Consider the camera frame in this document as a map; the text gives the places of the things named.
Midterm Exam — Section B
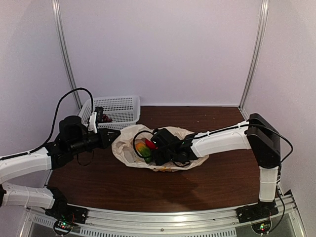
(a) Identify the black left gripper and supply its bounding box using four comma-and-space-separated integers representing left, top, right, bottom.
69, 127, 120, 155

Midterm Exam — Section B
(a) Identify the red apple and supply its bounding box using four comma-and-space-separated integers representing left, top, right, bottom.
145, 139, 156, 150

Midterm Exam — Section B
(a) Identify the dark red grape bunch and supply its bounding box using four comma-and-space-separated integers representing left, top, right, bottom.
102, 114, 113, 123

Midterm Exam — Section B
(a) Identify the green yellow mango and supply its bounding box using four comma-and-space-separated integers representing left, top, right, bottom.
136, 143, 152, 163

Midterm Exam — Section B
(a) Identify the banana print plastic bag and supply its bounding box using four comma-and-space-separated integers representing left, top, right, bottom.
112, 124, 209, 172

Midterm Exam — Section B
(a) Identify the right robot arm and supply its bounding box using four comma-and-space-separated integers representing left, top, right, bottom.
151, 114, 281, 218

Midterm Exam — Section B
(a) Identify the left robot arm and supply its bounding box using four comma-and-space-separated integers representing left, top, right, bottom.
0, 116, 120, 219

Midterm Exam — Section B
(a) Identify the white perforated plastic basket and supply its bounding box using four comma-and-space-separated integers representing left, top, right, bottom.
93, 95, 141, 130

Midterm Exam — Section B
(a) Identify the left circuit board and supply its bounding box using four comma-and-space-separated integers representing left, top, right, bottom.
53, 220, 74, 235

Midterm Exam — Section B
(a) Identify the circuit board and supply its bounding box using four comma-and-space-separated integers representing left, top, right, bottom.
251, 221, 272, 235
53, 220, 74, 235

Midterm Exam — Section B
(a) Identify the right circuit board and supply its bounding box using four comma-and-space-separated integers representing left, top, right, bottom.
251, 221, 272, 235

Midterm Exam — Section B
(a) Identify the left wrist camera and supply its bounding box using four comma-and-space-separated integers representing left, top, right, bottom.
88, 107, 104, 133

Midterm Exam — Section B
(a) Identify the left black camera cable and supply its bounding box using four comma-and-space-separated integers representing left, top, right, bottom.
27, 88, 96, 155

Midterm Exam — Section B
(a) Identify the black camera cable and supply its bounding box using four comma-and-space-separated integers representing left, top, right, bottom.
27, 88, 96, 155
132, 118, 294, 168

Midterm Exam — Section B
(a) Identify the right black camera cable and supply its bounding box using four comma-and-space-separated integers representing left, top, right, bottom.
132, 118, 294, 168

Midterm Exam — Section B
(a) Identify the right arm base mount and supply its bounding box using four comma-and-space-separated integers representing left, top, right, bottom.
236, 201, 278, 223

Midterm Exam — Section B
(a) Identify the left aluminium corner post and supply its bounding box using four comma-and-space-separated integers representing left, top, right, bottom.
51, 0, 82, 109

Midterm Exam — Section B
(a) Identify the aluminium corner post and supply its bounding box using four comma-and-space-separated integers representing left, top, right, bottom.
51, 0, 82, 109
238, 0, 270, 111

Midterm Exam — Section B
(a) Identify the aluminium front rail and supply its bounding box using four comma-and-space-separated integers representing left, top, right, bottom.
18, 194, 307, 237

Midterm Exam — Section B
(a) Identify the right aluminium corner post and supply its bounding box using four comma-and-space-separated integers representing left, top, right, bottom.
238, 0, 270, 111

